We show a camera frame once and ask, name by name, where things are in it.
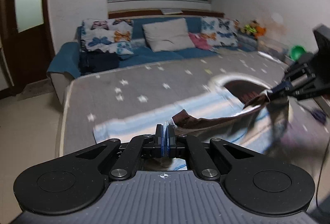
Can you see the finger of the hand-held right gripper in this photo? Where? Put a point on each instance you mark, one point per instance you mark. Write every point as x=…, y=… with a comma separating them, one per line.
x=301, y=68
x=296, y=88

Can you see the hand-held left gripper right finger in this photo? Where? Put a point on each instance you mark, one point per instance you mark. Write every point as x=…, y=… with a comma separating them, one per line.
x=169, y=144

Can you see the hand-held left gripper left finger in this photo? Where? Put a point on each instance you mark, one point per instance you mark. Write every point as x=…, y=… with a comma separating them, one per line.
x=161, y=141

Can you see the blue white striped garment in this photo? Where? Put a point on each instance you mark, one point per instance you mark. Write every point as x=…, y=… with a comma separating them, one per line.
x=144, y=117

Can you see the dark folded clothes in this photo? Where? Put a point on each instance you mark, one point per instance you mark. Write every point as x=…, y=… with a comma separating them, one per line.
x=99, y=62

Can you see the green bowl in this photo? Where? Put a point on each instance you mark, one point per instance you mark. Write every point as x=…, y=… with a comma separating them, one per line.
x=296, y=52

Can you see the grey star-print mattress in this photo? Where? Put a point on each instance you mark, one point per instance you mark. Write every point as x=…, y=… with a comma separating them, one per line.
x=154, y=79

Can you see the stuffed toy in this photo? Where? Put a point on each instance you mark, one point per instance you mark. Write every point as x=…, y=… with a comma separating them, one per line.
x=251, y=29

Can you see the small butterfly print pillow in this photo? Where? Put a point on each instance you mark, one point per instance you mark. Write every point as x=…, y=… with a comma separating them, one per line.
x=221, y=30

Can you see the blue sofa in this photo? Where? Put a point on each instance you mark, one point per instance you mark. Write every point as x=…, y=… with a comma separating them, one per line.
x=185, y=55

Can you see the pink cloth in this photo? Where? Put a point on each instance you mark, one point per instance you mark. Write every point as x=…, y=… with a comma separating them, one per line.
x=201, y=42

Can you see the beige pillow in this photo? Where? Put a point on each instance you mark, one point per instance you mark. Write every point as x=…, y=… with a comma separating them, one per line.
x=167, y=35

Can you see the large butterfly print pillow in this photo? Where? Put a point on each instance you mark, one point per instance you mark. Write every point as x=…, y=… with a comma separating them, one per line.
x=100, y=38

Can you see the grey book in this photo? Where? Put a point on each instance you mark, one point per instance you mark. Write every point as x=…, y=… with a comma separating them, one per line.
x=171, y=11

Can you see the grey door mat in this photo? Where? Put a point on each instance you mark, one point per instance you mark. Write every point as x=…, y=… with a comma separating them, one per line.
x=38, y=88

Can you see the brown wooden door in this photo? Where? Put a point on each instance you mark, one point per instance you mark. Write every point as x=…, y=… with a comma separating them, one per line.
x=28, y=53

